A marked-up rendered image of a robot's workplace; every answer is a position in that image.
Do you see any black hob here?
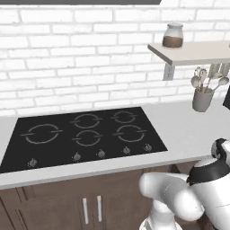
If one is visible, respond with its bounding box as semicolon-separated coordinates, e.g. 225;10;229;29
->
0;106;169;174

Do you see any brown cupboard door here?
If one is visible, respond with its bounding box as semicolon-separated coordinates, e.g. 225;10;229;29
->
89;169;155;230
16;181;94;230

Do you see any wooden spoon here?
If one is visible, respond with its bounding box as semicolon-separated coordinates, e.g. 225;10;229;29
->
212;76;230;92
190;75;201;90

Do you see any grey utensil pot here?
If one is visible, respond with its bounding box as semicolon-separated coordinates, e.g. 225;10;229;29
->
191;86;216;113

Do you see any grey whisk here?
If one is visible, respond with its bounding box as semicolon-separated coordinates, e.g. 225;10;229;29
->
193;66;209;93

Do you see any glass jar with brown contents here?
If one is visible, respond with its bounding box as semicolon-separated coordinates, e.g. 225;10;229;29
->
162;22;184;49

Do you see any black appliance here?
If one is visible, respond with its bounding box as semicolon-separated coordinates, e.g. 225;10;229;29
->
222;84;230;111

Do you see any black range hood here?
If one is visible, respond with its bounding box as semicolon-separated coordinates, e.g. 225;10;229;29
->
0;0;163;6

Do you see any white shelf bracket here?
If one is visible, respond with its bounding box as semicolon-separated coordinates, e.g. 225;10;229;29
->
162;62;176;82

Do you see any silver cupboard handle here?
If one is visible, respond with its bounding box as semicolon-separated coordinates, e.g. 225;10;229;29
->
96;195;103;223
82;197;90;226

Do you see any white wall shelf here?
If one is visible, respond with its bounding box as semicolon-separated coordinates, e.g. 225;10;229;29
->
146;40;230;66

